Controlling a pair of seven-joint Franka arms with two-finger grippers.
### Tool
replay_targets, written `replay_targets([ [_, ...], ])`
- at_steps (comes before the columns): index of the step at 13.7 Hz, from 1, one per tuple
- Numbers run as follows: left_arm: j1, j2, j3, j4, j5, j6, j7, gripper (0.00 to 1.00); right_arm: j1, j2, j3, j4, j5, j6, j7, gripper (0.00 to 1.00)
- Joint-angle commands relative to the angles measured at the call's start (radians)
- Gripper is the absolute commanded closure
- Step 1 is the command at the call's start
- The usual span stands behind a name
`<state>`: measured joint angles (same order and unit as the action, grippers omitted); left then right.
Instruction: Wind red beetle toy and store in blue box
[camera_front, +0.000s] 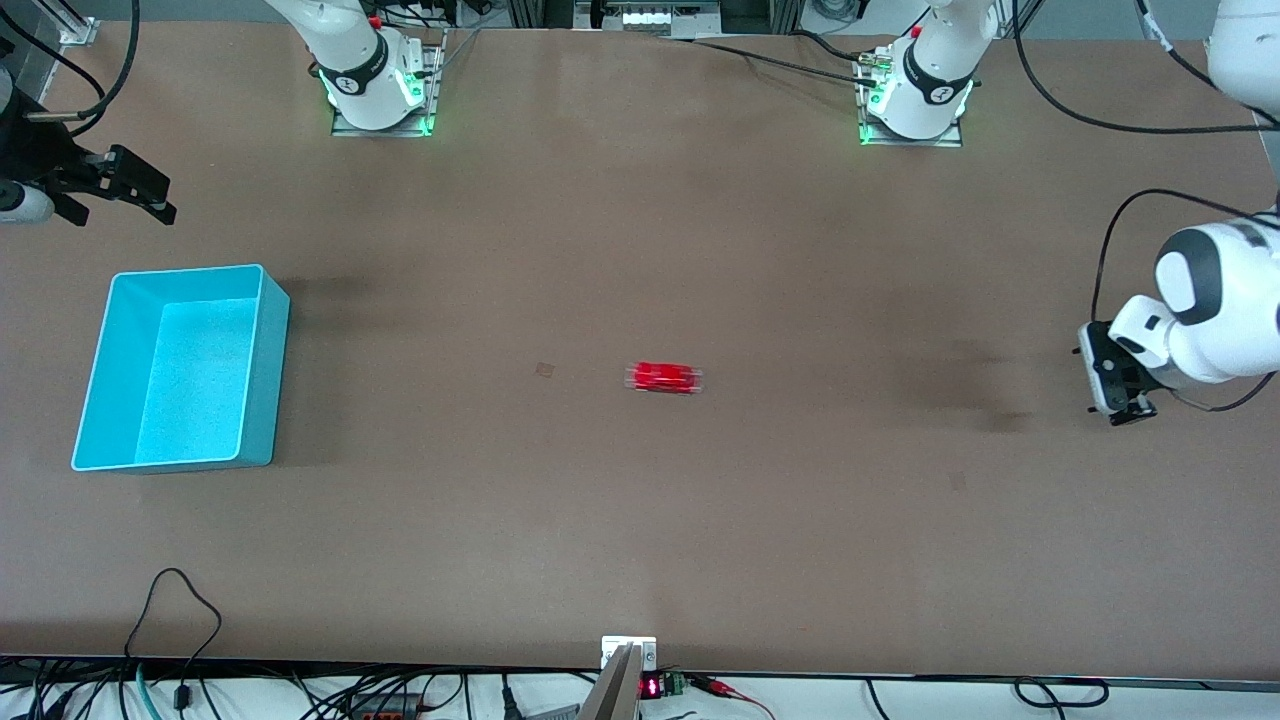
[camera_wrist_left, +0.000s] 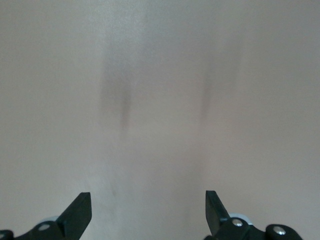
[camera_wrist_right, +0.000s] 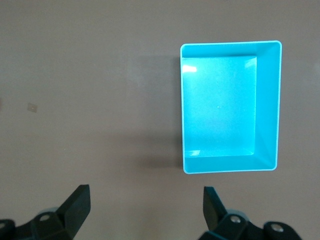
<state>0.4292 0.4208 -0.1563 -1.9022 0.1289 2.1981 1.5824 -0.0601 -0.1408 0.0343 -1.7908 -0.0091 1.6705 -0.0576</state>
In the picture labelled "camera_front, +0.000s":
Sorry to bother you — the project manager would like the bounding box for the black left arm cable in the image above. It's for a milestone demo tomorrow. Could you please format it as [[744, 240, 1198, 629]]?
[[1012, 0, 1280, 413]]

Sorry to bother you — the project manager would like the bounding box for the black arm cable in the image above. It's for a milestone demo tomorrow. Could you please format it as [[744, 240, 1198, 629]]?
[[0, 0, 141, 123], [1012, 0, 1280, 413]]

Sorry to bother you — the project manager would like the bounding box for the black power strip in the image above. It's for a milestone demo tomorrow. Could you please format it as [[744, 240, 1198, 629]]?
[[345, 695, 423, 720]]

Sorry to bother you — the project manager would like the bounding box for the red wire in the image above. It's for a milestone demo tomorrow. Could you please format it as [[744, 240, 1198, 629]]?
[[690, 676, 776, 720]]

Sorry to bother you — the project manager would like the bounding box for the black looped cable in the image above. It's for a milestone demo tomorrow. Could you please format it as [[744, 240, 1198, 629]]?
[[122, 568, 223, 711]]

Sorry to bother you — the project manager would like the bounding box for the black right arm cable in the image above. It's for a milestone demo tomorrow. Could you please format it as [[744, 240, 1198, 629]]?
[[0, 0, 141, 123]]

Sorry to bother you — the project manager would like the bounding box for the metal rack with lights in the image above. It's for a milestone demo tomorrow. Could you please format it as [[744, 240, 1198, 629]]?
[[505, 0, 806, 39]]

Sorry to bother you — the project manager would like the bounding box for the red beetle toy car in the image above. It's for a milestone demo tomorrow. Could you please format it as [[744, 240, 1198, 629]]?
[[626, 361, 706, 395]]

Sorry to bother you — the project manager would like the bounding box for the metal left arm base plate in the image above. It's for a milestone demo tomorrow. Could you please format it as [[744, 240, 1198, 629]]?
[[858, 50, 963, 149]]

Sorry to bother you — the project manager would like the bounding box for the thick black table cable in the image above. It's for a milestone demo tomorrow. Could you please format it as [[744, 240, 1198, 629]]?
[[790, 30, 867, 64]]

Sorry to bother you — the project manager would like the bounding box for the aluminium frame profile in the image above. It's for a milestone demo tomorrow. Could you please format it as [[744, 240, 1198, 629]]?
[[35, 0, 98, 46]]

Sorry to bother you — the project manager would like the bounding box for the black coiled cable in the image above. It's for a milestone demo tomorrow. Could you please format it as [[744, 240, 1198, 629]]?
[[1012, 677, 1111, 709]]

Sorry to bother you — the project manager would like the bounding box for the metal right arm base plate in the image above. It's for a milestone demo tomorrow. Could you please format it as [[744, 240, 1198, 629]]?
[[332, 30, 446, 138]]

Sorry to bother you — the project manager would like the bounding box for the thin black table cable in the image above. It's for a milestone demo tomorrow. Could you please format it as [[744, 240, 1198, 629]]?
[[660, 38, 879, 87]]

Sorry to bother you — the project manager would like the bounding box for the blue plastic box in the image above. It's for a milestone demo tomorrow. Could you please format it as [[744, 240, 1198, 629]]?
[[71, 264, 291, 473]]

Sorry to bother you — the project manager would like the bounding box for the grey camera mount pole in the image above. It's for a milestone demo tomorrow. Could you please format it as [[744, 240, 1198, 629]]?
[[578, 636, 658, 720]]

